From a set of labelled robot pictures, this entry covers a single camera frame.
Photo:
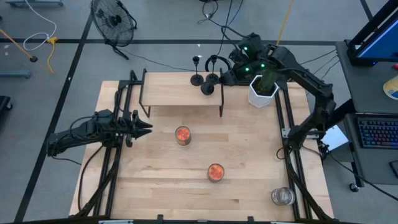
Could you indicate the black diagonal bar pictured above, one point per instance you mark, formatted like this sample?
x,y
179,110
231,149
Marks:
x,y
343,109

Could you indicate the black front frame rail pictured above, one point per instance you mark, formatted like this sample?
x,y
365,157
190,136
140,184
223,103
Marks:
x,y
180,222

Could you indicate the candle jar with heart label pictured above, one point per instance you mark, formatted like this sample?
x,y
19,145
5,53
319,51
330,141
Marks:
x,y
183,134

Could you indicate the yellow and blue disc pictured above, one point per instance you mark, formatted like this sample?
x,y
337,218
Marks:
x,y
392,88

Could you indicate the backlit black keyboard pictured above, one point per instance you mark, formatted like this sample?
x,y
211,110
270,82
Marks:
x,y
377,133

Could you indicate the dark grey desk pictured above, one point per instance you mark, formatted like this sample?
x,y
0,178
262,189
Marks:
x,y
367,90

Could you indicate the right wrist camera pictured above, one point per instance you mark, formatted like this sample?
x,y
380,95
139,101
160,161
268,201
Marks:
x,y
234,57

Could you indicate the grey floor base bar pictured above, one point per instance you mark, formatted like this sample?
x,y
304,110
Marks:
x,y
15,74

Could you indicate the black left frame rail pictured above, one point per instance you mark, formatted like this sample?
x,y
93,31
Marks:
x,y
111,200

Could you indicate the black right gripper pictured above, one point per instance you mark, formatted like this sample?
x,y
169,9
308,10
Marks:
x,y
239,77

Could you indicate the black floor fan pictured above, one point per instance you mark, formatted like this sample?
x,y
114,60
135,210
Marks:
x,y
113,21

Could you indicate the wooden shelf riser black legs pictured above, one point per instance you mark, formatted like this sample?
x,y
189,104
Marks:
x,y
174,90

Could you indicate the black frame rail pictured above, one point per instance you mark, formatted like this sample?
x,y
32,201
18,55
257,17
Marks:
x,y
180,222
279,102
111,200
122,83

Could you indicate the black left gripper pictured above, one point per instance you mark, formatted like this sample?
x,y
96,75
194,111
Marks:
x,y
128,129

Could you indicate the black computer monitor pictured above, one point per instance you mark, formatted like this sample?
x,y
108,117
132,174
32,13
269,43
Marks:
x,y
379,46

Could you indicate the black right frame rail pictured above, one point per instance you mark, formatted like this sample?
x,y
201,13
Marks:
x,y
279,102

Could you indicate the white hexagonal plant pot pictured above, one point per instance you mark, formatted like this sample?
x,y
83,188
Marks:
x,y
259,101

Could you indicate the black back frame rail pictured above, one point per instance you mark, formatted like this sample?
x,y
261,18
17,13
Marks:
x,y
122,83

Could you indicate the silver mottled glass jar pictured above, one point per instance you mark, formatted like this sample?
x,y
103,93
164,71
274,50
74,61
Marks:
x,y
282,196

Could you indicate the yellow pole with black foot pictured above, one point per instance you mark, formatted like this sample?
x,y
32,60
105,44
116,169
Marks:
x,y
33,58

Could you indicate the black desk caster wheel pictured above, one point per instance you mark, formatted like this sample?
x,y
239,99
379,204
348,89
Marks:
x,y
354,187

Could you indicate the black candle stick holder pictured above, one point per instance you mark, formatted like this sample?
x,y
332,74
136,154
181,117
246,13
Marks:
x,y
196,80
207,89
212,78

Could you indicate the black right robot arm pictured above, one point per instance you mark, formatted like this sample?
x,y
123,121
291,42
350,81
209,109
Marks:
x,y
311,81

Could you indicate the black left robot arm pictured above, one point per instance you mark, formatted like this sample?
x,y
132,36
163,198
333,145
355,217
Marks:
x,y
87,130

